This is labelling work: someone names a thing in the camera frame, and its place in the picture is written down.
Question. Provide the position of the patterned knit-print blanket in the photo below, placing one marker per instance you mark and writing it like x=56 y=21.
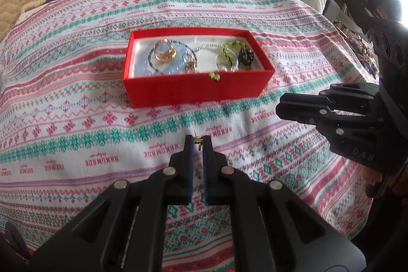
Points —
x=95 y=131

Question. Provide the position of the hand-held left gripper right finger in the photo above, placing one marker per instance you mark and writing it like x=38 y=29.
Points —
x=206 y=170

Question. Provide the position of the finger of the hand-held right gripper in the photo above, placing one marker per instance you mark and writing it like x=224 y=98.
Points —
x=296 y=108
x=350 y=93

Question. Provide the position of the red jewelry box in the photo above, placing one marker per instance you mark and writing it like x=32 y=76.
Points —
x=191 y=90

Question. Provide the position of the gold rings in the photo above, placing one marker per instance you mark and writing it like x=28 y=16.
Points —
x=170 y=52

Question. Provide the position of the small green charm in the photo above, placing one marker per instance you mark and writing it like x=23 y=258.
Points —
x=214 y=76

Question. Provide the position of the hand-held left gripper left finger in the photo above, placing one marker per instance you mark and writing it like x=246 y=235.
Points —
x=190 y=163

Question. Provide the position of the person's right hand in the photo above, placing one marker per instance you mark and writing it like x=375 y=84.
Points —
x=371 y=184

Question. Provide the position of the gold earring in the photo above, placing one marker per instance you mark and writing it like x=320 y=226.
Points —
x=199 y=141

